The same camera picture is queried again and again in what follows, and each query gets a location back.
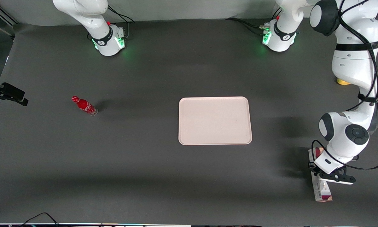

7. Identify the black base power cable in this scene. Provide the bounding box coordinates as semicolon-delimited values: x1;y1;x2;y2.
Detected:
107;5;136;40
225;17;271;36

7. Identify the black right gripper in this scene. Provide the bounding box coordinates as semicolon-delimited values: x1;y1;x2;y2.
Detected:
0;82;29;107

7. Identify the dark grey table mat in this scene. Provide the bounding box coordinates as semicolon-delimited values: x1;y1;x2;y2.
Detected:
0;13;378;226

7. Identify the thin black loose cable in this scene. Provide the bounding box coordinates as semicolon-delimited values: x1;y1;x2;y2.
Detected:
19;212;61;227

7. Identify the aluminium frame rail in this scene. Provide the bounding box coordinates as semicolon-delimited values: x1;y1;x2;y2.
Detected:
0;0;19;26

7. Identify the pale pink plastic tray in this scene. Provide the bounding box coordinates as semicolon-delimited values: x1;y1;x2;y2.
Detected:
178;96;253;145

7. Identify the red cola bottle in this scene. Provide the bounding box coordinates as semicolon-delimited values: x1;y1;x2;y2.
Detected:
71;96;98;117

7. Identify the red and white cookie box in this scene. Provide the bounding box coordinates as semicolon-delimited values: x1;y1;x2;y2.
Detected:
308;147;333;202

